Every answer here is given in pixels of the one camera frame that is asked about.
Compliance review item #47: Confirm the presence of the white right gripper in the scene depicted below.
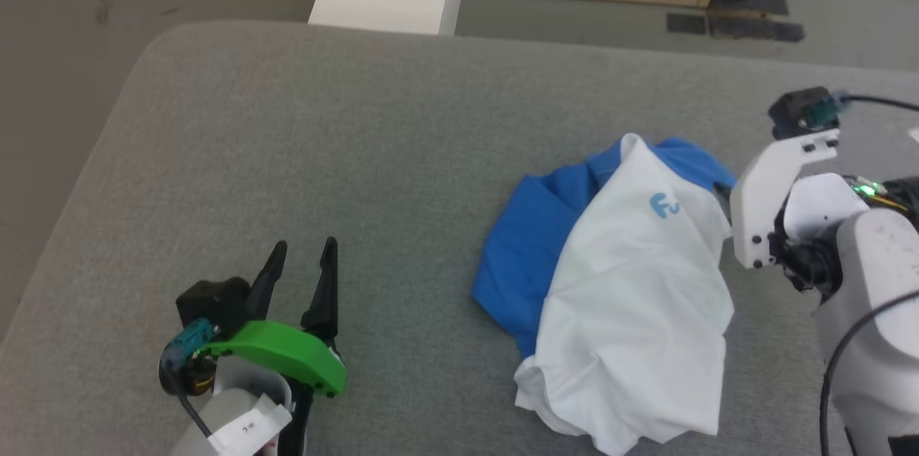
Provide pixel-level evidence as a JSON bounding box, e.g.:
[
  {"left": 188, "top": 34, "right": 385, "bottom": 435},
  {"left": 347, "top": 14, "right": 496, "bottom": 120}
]
[{"left": 712, "top": 129, "right": 841, "bottom": 271}]

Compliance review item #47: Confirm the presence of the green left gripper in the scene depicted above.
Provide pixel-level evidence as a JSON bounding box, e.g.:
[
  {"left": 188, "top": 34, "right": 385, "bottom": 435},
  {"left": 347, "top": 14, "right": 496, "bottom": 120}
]
[{"left": 200, "top": 236, "right": 348, "bottom": 399}]

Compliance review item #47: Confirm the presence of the white and blue shirt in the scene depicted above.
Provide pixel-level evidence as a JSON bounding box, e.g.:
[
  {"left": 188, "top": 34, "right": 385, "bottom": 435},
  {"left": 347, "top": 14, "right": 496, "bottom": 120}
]
[{"left": 470, "top": 133, "right": 737, "bottom": 456}]

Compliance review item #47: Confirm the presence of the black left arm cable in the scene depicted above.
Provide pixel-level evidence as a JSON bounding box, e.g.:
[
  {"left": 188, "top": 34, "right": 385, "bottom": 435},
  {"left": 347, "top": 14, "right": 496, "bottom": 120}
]
[{"left": 159, "top": 341, "right": 216, "bottom": 442}]

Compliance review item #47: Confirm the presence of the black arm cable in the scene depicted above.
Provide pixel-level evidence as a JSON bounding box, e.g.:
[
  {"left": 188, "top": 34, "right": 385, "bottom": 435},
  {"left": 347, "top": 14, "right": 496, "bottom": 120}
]
[
  {"left": 159, "top": 341, "right": 216, "bottom": 442},
  {"left": 819, "top": 289, "right": 919, "bottom": 456}
]

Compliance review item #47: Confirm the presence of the black right camera cable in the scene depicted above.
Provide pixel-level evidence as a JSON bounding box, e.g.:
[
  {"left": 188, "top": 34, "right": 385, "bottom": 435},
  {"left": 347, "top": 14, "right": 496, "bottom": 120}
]
[{"left": 836, "top": 91, "right": 919, "bottom": 113}]

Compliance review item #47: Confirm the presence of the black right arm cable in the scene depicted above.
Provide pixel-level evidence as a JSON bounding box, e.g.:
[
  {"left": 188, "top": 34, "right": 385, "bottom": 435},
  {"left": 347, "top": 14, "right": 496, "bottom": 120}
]
[{"left": 819, "top": 289, "right": 919, "bottom": 456}]

